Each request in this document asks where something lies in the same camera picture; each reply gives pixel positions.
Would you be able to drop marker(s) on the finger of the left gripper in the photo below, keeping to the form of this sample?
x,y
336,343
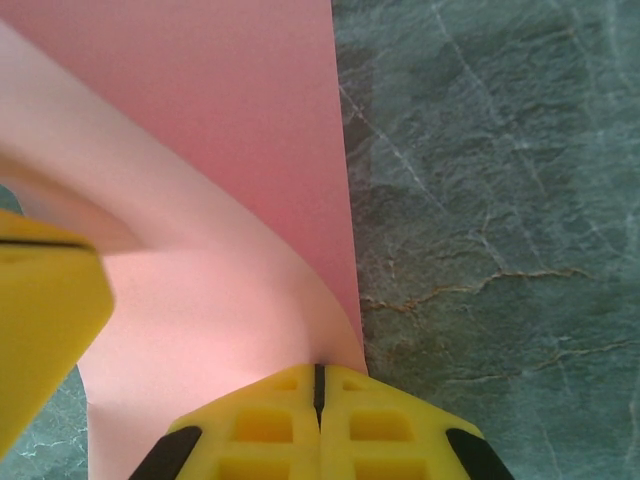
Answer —
x,y
45,310
30,232

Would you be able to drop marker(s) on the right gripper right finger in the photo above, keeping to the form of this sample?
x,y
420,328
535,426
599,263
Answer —
x,y
425,440

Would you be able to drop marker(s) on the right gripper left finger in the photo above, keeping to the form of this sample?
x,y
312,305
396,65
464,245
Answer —
x,y
215,435

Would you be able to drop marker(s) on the pink paper sheet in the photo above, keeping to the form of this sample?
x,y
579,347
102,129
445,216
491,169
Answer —
x,y
225,125

